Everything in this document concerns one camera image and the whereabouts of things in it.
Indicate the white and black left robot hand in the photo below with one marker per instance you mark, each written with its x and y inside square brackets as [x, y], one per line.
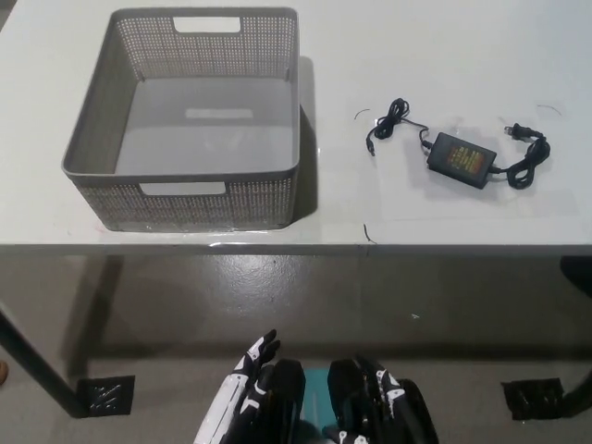
[226, 398]

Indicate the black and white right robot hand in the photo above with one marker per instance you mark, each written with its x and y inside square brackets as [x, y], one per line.
[384, 388]

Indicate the black and teal robot body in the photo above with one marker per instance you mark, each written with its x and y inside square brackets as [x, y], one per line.
[289, 393]

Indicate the black floor tape patch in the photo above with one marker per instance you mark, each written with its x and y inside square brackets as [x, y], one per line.
[106, 395]
[532, 398]

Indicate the dark rounded object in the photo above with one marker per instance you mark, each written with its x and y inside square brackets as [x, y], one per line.
[578, 273]

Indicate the grey perforated plastic basket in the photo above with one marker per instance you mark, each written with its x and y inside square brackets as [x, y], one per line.
[106, 120]

